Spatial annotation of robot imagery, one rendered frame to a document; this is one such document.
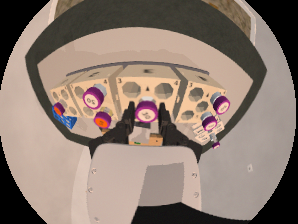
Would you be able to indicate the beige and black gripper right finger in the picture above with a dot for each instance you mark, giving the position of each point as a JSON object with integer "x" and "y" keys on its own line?
{"x": 171, "y": 135}

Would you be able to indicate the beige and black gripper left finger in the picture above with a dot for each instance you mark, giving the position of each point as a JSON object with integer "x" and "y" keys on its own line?
{"x": 118, "y": 133}

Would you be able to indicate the blue tube rack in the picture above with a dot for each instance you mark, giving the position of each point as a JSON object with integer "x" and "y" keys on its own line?
{"x": 72, "y": 122}

